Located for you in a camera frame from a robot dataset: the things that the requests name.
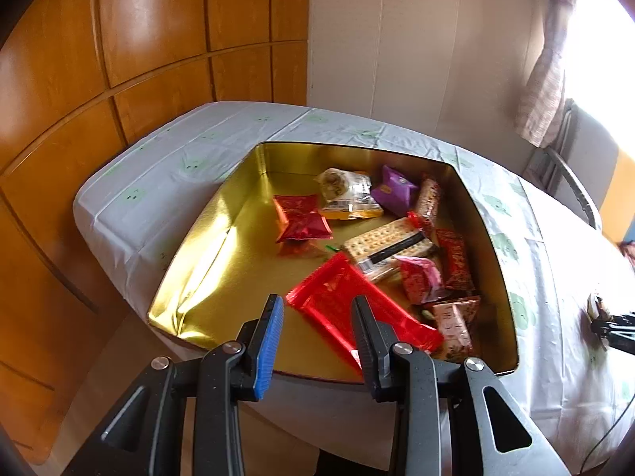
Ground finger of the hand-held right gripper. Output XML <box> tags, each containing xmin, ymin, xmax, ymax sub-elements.
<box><xmin>590</xmin><ymin>311</ymin><xmax>635</xmax><ymax>356</ymax></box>

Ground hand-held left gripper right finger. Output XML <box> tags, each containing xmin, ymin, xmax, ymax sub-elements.
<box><xmin>351</xmin><ymin>295</ymin><xmax>571</xmax><ymax>476</ymax></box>

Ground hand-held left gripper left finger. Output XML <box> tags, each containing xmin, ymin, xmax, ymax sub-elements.
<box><xmin>64</xmin><ymin>294</ymin><xmax>285</xmax><ymax>476</ymax></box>

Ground large red snack packet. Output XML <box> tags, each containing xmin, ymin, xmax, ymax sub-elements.
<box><xmin>286</xmin><ymin>252</ymin><xmax>444</xmax><ymax>372</ymax></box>

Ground dark red gold-lined tin box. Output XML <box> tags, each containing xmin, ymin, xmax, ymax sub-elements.
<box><xmin>147</xmin><ymin>142</ymin><xmax>520</xmax><ymax>382</ymax></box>

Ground pink foil snack packet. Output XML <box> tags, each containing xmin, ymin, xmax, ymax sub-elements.
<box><xmin>394</xmin><ymin>256</ymin><xmax>446</xmax><ymax>304</ymax></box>

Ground small pink brown snack packet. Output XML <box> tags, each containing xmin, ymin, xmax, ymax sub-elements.
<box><xmin>425</xmin><ymin>296</ymin><xmax>482</xmax><ymax>362</ymax></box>

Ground clear soda cracker packet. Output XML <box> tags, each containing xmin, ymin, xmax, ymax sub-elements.
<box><xmin>342</xmin><ymin>217</ymin><xmax>437</xmax><ymax>278</ymax></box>

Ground small orange-red snack packet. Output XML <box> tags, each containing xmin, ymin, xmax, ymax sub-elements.
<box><xmin>435</xmin><ymin>228</ymin><xmax>475</xmax><ymax>292</ymax></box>

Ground small shiny red snack packet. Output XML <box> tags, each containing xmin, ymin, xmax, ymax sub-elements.
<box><xmin>273</xmin><ymin>194</ymin><xmax>333</xmax><ymax>244</ymax></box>

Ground tan yellow snack packet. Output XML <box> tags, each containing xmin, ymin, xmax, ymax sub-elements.
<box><xmin>317</xmin><ymin>169</ymin><xmax>385</xmax><ymax>221</ymax></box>

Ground long orange rice cracker packet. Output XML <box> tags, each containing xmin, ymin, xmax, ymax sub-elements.
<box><xmin>414</xmin><ymin>176</ymin><xmax>443</xmax><ymax>231</ymax></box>

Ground purple snack packet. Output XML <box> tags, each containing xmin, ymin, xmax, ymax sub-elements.
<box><xmin>371</xmin><ymin>165</ymin><xmax>418</xmax><ymax>218</ymax></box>

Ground grey yellow blue sofa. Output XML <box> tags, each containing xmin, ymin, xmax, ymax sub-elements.
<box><xmin>541</xmin><ymin>104</ymin><xmax>635</xmax><ymax>246</ymax></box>

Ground pale blue cloud-print tablecloth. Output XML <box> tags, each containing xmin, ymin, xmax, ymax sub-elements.
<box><xmin>73</xmin><ymin>102</ymin><xmax>635</xmax><ymax>462</ymax></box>

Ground pink checked curtain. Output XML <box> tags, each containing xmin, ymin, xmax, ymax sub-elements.
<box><xmin>513</xmin><ymin>0</ymin><xmax>579</xmax><ymax>148</ymax></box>

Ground window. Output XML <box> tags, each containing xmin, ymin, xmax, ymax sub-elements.
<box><xmin>563</xmin><ymin>0</ymin><xmax>635</xmax><ymax>144</ymax></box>

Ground wooden wardrobe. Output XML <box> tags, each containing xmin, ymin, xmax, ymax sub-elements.
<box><xmin>0</xmin><ymin>0</ymin><xmax>311</xmax><ymax>462</ymax></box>

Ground thin black cable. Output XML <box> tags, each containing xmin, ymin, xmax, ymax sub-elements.
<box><xmin>579</xmin><ymin>397</ymin><xmax>632</xmax><ymax>473</ymax></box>

